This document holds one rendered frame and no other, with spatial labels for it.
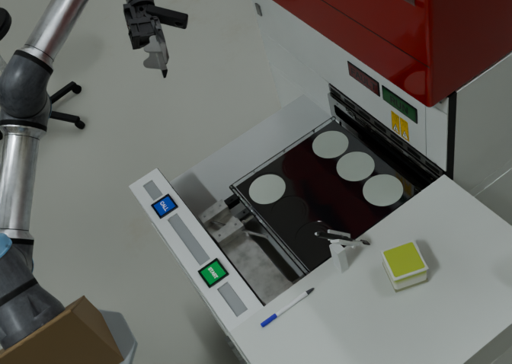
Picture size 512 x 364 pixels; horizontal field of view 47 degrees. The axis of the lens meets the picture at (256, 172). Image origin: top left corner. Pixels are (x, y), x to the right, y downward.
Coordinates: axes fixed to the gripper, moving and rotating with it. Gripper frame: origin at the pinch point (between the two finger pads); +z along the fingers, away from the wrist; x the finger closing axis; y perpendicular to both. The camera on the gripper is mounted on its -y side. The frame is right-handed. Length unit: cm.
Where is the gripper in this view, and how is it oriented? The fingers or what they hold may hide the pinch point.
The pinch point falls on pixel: (167, 66)
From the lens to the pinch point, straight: 160.6
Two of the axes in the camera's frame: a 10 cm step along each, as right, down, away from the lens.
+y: -9.4, 2.3, -2.6
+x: 1.9, -3.0, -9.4
